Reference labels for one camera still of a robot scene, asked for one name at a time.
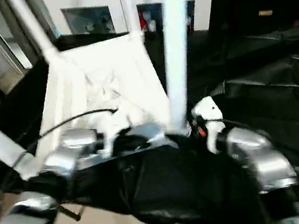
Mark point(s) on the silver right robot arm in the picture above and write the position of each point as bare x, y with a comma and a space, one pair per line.
257, 157

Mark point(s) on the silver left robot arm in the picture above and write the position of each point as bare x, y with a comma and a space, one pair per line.
65, 155

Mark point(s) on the black table mat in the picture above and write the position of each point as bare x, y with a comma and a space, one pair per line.
272, 91

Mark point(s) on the red bottle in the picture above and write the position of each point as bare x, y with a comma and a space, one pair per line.
143, 21

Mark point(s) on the white display cabinet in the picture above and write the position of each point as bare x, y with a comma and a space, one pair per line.
91, 4

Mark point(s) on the black table frame leg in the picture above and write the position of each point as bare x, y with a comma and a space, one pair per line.
70, 212

